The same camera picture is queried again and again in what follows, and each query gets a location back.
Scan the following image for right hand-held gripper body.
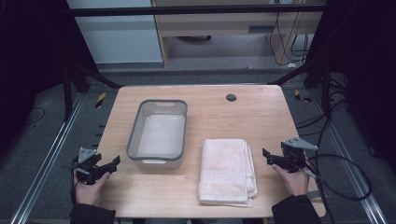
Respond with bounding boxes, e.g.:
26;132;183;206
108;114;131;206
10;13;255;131
279;136;319;174

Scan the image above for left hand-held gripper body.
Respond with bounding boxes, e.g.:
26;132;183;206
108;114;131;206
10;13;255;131
71;147;104;186

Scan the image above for pale pink towel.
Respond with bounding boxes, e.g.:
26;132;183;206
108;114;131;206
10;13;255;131
197;137;259;209

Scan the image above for white basin with grey rim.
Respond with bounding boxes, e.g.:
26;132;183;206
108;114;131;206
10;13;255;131
125;98;189;170

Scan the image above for person's left hand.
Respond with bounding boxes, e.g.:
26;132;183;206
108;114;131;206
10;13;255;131
73;171;111;206

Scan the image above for person's right hand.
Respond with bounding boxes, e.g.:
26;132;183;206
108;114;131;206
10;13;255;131
271;163;311;197

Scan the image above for yellow black tape marker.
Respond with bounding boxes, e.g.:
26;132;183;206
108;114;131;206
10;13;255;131
94;91;107;109
293;89;312;104

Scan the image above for black metal stand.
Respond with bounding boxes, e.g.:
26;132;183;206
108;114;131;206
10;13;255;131
60;59;124;122
267;60;332;118

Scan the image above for white cabinet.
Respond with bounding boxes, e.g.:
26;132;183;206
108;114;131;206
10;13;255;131
65;0;164;64

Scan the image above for light wooden desk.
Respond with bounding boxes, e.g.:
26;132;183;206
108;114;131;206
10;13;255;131
150;0;328;68

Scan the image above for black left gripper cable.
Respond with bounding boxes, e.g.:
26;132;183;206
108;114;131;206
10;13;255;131
62;162;79;206

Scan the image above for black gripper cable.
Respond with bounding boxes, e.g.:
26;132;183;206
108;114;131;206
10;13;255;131
304;153;374;224
62;162;79;206

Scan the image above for aluminium floor rail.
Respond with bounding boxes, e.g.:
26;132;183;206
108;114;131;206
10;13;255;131
10;92;87;224
309;88;389;224

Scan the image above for black floor cables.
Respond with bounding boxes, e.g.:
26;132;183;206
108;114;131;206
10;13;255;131
294;74;353;138

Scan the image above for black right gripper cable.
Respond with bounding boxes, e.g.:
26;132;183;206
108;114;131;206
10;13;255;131
304;153;374;224

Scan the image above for thin black floor cable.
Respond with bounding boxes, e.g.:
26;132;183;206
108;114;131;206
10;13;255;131
22;106;47;127

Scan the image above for black hanging cables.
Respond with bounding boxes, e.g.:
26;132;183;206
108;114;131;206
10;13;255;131
269;10;311;67

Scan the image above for black horizontal frame bar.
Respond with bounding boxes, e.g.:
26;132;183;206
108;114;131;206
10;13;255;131
69;3;326;17

